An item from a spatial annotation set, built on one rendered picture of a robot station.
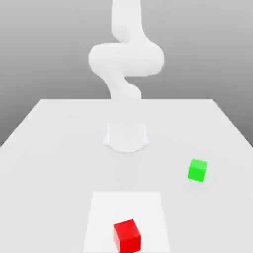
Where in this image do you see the small green cube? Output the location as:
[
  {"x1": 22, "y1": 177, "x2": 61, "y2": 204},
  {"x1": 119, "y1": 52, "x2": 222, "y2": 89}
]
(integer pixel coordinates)
[{"x1": 187, "y1": 158, "x2": 208, "y2": 183}]

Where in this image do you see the small red cube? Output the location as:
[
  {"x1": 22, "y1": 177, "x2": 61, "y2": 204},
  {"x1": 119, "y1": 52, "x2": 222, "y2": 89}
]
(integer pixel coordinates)
[{"x1": 113, "y1": 218, "x2": 141, "y2": 253}]

